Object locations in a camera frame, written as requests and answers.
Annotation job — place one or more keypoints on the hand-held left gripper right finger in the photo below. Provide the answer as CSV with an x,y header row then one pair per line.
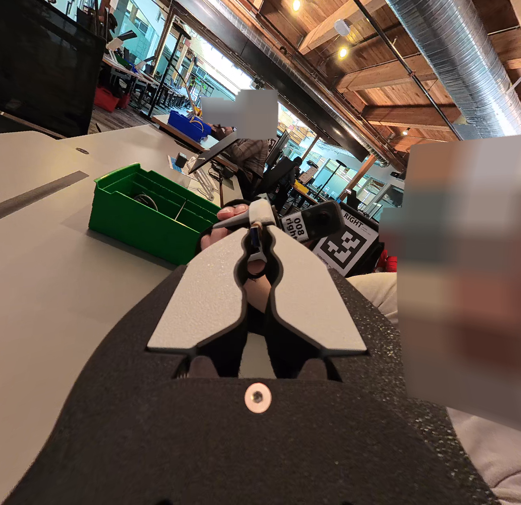
x,y
317,309

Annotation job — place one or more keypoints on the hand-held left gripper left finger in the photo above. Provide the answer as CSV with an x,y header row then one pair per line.
x,y
195,301

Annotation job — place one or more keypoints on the green plastic bin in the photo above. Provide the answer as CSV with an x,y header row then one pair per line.
x,y
134,224

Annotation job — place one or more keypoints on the person's right hand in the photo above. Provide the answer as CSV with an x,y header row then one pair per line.
x,y
232,213

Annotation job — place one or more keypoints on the black tilted board stand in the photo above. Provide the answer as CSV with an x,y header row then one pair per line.
x,y
211,152

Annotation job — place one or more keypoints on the small dark box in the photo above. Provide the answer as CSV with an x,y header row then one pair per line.
x,y
181,160

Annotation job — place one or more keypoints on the blue plastic bin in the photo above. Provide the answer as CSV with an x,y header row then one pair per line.
x,y
187,124

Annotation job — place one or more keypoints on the round ceiling light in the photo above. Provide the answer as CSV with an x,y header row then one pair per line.
x,y
296,3
343,52

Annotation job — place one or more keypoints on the white ceiling sensor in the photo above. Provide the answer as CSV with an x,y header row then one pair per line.
x,y
342,26

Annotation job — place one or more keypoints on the small red plastic bin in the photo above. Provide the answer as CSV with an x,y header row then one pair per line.
x,y
124,101

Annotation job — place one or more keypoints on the large red plastic bin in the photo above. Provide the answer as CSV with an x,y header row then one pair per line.
x,y
106,99

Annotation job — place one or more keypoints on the person's white hoodie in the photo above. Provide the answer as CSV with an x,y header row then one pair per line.
x,y
488,452

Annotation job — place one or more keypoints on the black monitor screen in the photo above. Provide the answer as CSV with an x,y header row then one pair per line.
x,y
40,65

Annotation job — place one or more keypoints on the silver ventilation duct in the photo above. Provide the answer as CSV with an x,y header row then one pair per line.
x,y
456,53

